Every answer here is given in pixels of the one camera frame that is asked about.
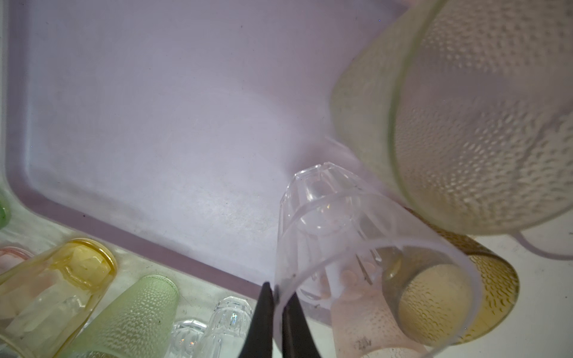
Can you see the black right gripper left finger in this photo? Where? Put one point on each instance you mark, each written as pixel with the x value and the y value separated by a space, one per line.
pixel 258 343

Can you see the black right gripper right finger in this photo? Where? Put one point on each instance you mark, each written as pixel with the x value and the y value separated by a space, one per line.
pixel 297 341

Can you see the small clear glass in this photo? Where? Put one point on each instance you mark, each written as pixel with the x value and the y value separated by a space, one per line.
pixel 184 338

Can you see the amber brown glass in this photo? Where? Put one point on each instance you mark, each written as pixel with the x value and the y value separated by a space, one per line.
pixel 428 295

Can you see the large pale green glass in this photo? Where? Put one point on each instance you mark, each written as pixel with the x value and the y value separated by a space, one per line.
pixel 464 109

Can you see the pink glass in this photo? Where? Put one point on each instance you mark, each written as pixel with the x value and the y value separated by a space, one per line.
pixel 363 325
pixel 11 256

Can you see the lavender rectangular plastic tray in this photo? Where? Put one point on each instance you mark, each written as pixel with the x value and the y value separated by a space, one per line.
pixel 172 128

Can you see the pale green small glass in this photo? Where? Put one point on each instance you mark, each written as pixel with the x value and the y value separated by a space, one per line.
pixel 136 324

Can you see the yellow glass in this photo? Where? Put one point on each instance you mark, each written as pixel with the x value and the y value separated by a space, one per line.
pixel 46 300

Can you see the bright green glass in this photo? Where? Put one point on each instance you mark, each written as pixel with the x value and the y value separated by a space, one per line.
pixel 5 213

